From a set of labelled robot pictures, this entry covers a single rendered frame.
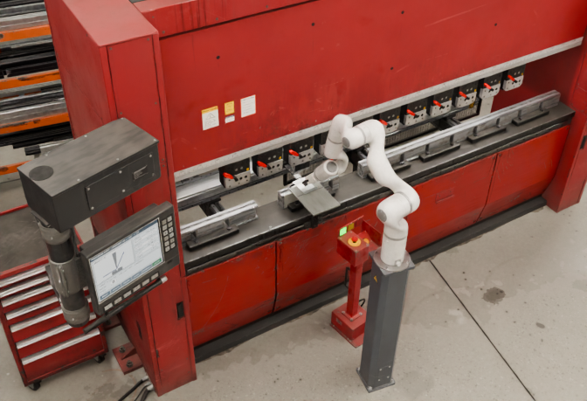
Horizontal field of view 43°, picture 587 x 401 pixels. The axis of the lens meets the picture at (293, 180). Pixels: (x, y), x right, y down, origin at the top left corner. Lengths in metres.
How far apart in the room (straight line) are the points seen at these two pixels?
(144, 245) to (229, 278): 1.09
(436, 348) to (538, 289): 0.92
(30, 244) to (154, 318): 0.76
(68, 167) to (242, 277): 1.65
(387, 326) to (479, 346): 0.93
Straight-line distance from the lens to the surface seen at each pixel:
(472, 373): 4.74
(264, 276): 4.39
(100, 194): 2.97
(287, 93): 3.82
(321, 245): 4.49
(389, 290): 3.89
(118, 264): 3.21
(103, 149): 3.02
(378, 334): 4.16
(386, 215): 3.52
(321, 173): 3.94
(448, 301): 5.08
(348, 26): 3.84
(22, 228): 4.24
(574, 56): 5.41
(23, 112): 5.58
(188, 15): 3.32
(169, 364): 4.37
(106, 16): 3.22
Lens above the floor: 3.70
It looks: 39 degrees down
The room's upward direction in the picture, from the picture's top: 1 degrees clockwise
